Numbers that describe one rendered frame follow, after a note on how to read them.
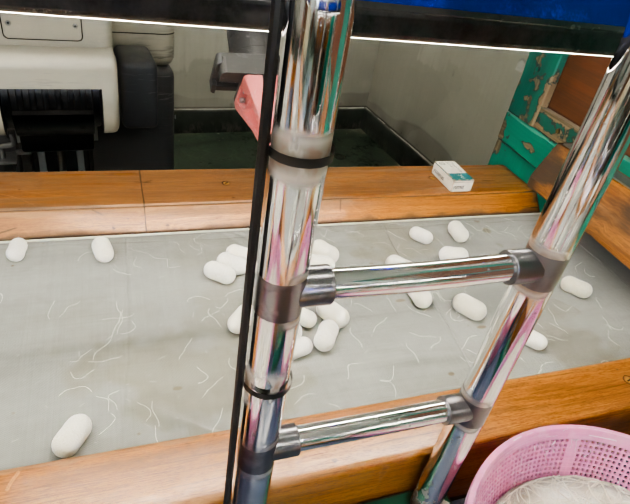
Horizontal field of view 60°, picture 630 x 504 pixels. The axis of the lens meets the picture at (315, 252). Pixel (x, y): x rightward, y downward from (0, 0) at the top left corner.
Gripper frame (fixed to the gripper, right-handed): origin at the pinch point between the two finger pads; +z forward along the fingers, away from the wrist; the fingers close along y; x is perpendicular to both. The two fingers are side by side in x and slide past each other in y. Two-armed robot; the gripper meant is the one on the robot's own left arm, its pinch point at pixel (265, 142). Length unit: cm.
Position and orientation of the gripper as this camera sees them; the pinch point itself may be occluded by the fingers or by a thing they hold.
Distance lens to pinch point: 63.0
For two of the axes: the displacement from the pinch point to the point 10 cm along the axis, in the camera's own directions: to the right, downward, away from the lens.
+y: 9.4, -0.7, 3.3
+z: 1.4, 9.7, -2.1
